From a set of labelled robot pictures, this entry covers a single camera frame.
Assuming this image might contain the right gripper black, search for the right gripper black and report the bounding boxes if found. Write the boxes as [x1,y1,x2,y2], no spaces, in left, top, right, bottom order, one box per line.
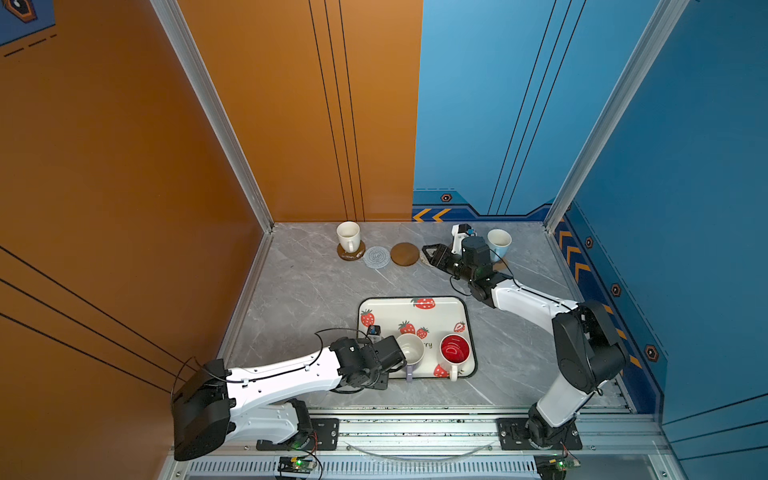
[422,244,476,286]

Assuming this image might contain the light blue mug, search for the light blue mug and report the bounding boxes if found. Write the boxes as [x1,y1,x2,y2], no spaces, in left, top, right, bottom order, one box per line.
[486,229,512,263]

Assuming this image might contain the light wooden round coaster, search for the light wooden round coaster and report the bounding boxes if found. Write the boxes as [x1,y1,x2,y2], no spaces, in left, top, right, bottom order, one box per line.
[390,242,421,267]

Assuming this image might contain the light blue rope coaster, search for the light blue rope coaster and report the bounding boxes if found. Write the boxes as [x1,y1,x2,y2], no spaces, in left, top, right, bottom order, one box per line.
[363,246,391,270]

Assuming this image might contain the dark glossy wooden coaster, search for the dark glossy wooden coaster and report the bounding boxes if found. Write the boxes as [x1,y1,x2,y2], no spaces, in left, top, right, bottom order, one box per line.
[337,241,366,261]

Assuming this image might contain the white mug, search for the white mug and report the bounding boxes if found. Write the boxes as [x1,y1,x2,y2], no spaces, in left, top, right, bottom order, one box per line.
[336,221,361,254]

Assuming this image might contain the paw shaped brown coaster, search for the paw shaped brown coaster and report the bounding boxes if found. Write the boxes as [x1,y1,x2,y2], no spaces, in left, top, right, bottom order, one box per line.
[493,261,510,274]

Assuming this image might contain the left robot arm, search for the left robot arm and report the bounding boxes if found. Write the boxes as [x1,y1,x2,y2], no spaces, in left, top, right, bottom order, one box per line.
[170,336,406,462]

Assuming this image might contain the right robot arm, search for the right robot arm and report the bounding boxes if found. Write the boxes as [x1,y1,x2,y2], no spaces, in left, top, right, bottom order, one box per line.
[422,235,630,449]

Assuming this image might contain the lavender mug front middle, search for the lavender mug front middle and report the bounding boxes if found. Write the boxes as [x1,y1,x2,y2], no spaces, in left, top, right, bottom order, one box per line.
[397,333,425,382]

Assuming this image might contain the strawberry print white tray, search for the strawberry print white tray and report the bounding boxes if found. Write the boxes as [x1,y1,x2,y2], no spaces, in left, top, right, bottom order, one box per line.
[358,296,478,381]

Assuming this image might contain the red interior mug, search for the red interior mug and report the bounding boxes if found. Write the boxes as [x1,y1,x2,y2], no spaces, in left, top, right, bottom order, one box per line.
[439,333,472,382]

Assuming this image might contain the left green circuit board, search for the left green circuit board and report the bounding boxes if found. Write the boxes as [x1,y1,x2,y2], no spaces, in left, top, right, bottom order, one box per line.
[276,456,321,479]

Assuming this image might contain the green circuit board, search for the green circuit board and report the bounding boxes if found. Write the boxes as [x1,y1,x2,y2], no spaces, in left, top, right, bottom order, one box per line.
[534,456,581,480]
[276,456,321,479]

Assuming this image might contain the right green circuit board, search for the right green circuit board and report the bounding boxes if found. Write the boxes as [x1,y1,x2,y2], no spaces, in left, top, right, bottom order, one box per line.
[534,456,581,480]

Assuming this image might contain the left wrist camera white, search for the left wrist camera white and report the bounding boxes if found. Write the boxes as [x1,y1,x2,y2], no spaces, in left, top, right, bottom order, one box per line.
[366,324,382,343]

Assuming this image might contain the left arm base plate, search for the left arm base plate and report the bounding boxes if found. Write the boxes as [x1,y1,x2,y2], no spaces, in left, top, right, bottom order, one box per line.
[256,418,340,453]

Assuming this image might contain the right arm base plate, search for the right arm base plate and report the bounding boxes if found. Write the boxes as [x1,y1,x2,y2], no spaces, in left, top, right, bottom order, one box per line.
[496,418,583,451]

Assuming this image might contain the aluminium front rail frame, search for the aluminium front rail frame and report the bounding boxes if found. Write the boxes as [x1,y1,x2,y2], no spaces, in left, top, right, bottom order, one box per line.
[159,408,686,479]

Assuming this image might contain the right aluminium corner post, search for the right aluminium corner post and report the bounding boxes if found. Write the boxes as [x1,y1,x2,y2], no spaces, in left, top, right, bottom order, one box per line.
[544,0,691,234]

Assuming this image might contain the aluminium corner post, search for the aluminium corner post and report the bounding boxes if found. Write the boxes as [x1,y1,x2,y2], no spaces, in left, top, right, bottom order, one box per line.
[544,0,691,234]
[149,0,275,232]

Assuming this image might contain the left aluminium corner post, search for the left aluminium corner post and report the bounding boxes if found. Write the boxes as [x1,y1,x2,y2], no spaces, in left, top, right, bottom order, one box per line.
[149,0,275,232]

